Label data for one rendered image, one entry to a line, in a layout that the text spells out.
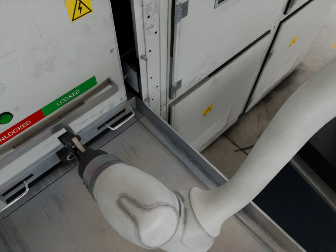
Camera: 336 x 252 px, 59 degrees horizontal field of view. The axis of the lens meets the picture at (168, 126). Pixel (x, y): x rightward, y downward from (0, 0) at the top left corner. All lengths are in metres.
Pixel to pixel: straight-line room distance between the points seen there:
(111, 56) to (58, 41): 0.17
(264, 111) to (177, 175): 1.35
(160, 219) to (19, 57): 0.42
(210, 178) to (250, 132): 1.16
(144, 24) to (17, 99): 0.34
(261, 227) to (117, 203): 0.53
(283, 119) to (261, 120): 1.67
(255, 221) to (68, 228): 0.52
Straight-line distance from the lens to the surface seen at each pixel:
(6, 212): 0.99
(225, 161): 1.91
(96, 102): 0.81
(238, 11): 1.06
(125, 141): 0.98
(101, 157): 0.59
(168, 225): 0.47
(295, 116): 0.44
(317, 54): 2.71
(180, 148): 0.95
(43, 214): 0.94
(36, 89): 0.73
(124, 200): 0.47
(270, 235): 0.91
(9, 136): 0.80
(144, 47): 0.81
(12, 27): 0.63
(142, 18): 0.75
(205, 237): 0.59
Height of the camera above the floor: 1.70
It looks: 58 degrees down
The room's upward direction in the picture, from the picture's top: 2 degrees clockwise
